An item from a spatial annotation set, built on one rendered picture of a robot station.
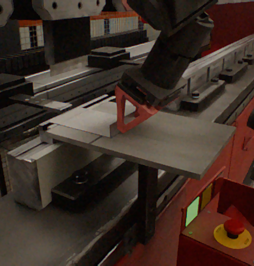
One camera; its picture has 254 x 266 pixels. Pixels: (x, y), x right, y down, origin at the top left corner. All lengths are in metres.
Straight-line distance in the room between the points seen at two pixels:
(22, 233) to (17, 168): 0.10
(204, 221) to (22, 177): 0.37
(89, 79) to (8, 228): 0.60
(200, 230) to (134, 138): 0.26
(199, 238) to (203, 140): 0.22
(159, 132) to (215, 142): 0.09
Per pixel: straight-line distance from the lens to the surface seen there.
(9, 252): 0.51
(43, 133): 0.58
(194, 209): 0.68
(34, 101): 0.69
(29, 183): 0.55
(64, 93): 0.94
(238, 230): 0.66
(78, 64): 0.61
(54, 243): 0.51
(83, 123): 0.57
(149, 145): 0.49
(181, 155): 0.47
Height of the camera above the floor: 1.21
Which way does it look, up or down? 23 degrees down
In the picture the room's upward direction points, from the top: straight up
